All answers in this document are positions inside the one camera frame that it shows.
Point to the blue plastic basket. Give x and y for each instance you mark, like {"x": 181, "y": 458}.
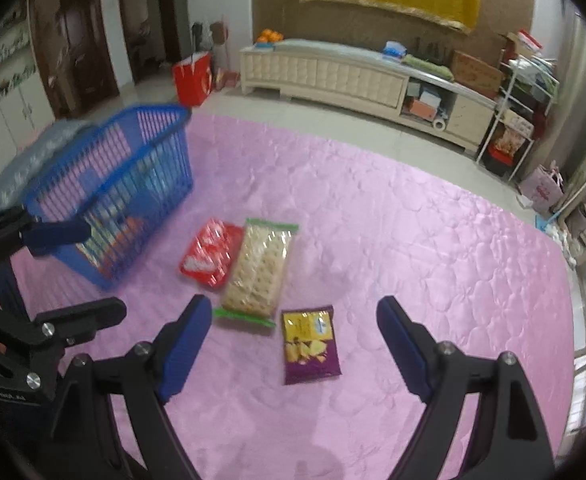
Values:
{"x": 124, "y": 178}

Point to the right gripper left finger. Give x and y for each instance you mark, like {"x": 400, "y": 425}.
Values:
{"x": 110, "y": 420}

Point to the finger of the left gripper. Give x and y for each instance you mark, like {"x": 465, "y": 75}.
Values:
{"x": 57, "y": 329}
{"x": 19, "y": 228}

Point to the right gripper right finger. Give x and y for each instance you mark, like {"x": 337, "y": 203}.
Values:
{"x": 509, "y": 439}

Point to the purple chips bag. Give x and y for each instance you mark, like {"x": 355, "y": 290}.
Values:
{"x": 310, "y": 349}

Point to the pink gift bag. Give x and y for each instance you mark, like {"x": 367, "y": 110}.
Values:
{"x": 543, "y": 187}

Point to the red snack bag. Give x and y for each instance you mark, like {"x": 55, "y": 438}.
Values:
{"x": 211, "y": 254}

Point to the pink quilted table cover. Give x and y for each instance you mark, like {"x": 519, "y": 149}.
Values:
{"x": 368, "y": 227}

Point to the blue tissue pack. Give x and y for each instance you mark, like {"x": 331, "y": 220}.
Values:
{"x": 395, "y": 50}

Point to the plate of oranges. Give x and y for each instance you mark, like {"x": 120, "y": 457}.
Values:
{"x": 268, "y": 38}

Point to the cracker pack clear green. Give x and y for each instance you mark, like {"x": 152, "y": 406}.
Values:
{"x": 253, "y": 289}

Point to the green folded cloth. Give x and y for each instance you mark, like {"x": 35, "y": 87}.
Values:
{"x": 440, "y": 71}

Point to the white metal shelf rack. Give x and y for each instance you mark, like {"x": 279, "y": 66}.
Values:
{"x": 526, "y": 96}

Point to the cream TV cabinet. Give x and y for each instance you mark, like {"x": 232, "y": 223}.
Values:
{"x": 370, "y": 83}

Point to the brown cardboard box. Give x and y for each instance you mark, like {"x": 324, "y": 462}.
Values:
{"x": 476, "y": 74}

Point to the red paper bag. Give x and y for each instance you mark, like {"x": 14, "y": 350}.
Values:
{"x": 193, "y": 79}

